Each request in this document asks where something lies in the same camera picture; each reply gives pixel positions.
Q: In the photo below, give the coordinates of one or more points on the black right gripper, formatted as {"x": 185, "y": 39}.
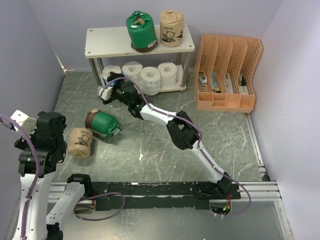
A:
{"x": 114, "y": 87}

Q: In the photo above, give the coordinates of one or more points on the blue paper roll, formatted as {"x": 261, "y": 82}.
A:
{"x": 106, "y": 72}

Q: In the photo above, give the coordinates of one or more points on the white floral roll front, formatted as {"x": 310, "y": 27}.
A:
{"x": 133, "y": 70}

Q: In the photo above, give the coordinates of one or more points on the green torn roll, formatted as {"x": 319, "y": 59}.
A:
{"x": 102, "y": 123}

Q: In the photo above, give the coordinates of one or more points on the green paper roll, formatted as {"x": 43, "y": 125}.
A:
{"x": 141, "y": 30}

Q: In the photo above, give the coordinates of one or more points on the white unwrapped loose-end roll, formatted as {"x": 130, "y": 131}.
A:
{"x": 168, "y": 74}

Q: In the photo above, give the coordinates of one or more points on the brown cartoon paper roll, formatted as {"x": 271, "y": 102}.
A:
{"x": 171, "y": 28}

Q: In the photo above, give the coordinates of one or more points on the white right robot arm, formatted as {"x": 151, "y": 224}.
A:
{"x": 184, "y": 134}

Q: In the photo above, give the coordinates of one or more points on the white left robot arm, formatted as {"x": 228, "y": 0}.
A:
{"x": 42, "y": 147}

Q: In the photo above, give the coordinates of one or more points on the grey two-tier shelf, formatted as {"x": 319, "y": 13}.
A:
{"x": 110, "y": 42}

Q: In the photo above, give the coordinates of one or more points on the brown wrapped roll left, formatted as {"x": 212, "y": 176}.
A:
{"x": 80, "y": 142}

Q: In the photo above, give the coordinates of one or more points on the orange plastic file organizer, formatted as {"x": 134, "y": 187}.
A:
{"x": 223, "y": 73}

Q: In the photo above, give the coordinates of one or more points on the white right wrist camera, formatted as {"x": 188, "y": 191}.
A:
{"x": 106, "y": 96}

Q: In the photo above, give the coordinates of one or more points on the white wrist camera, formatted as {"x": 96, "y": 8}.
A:
{"x": 26, "y": 122}
{"x": 106, "y": 96}

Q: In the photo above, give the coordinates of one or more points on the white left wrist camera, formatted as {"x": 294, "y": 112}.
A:
{"x": 26, "y": 122}

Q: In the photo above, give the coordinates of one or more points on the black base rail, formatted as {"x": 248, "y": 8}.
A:
{"x": 149, "y": 195}

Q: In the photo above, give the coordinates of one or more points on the aluminium frame rail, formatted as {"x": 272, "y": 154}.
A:
{"x": 262, "y": 191}

